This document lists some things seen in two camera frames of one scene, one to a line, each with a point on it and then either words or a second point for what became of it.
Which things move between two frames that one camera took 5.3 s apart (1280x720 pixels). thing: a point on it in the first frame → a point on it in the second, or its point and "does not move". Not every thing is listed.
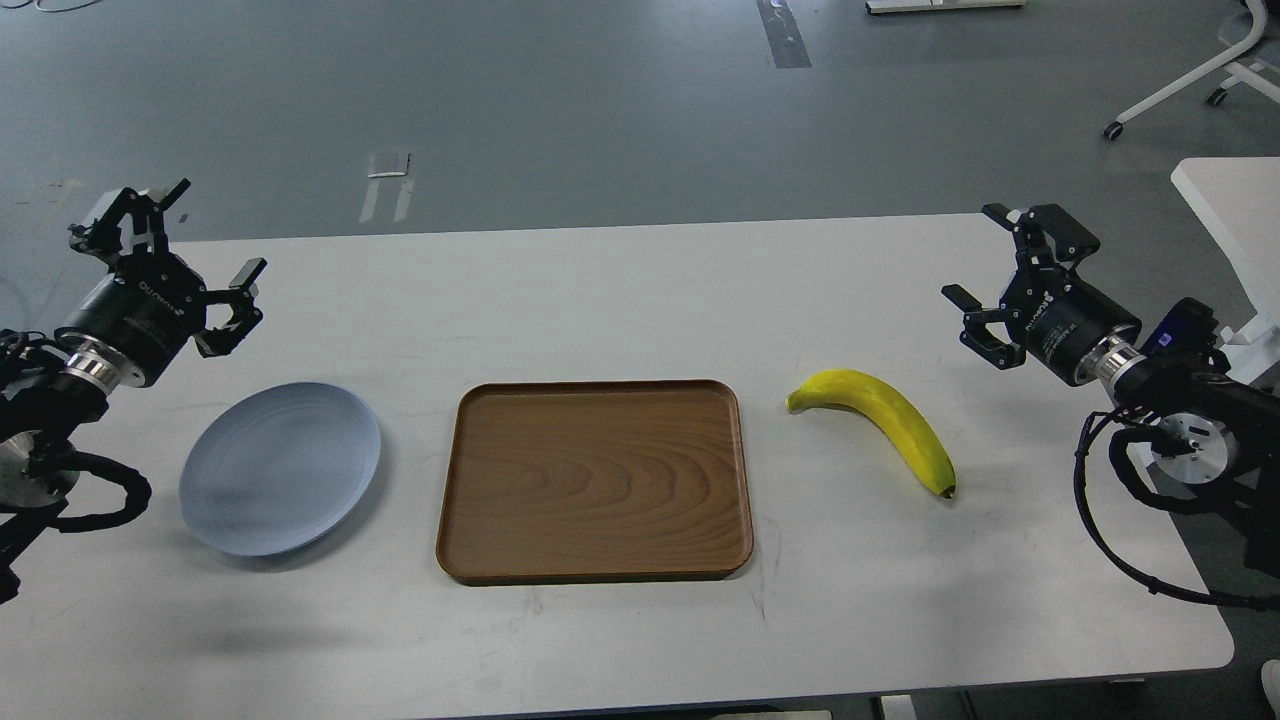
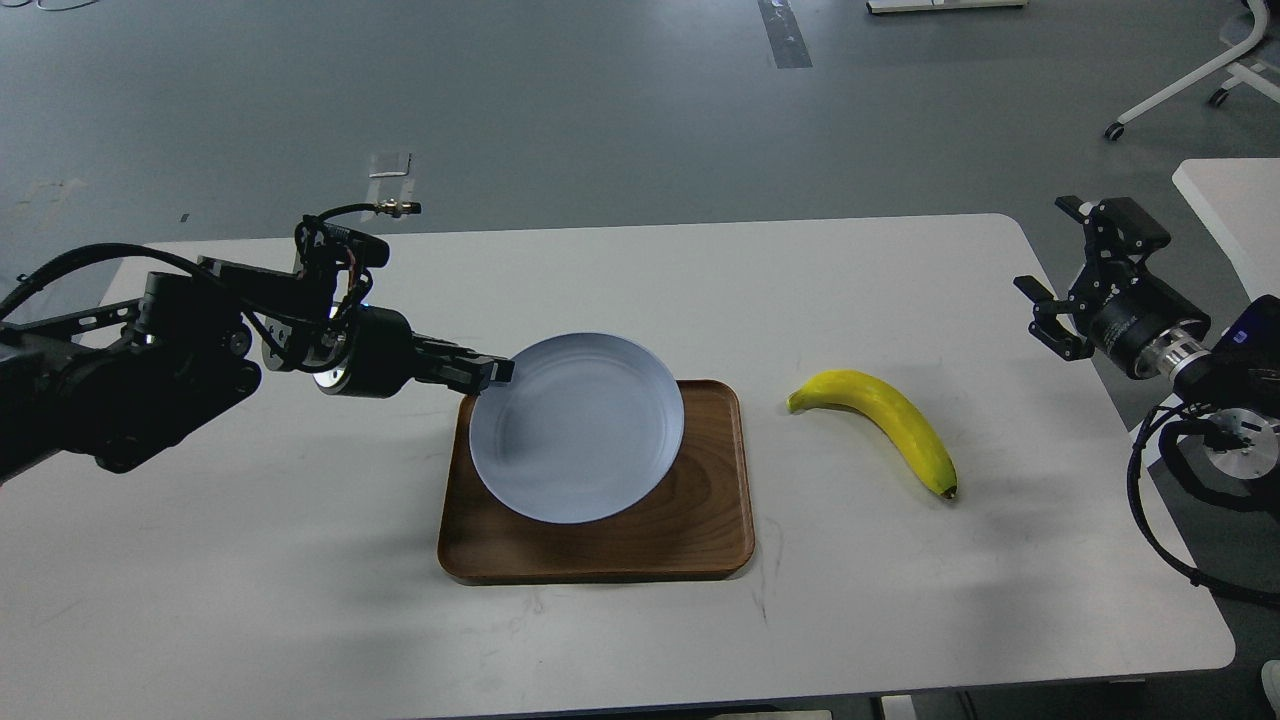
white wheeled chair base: (1258, 75) does not move
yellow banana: (879, 401) does not move
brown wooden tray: (595, 482) does not move
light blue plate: (275, 469) → (589, 427)
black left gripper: (157, 302) → (383, 353)
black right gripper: (1065, 319) → (1141, 328)
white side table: (1239, 200) does not move
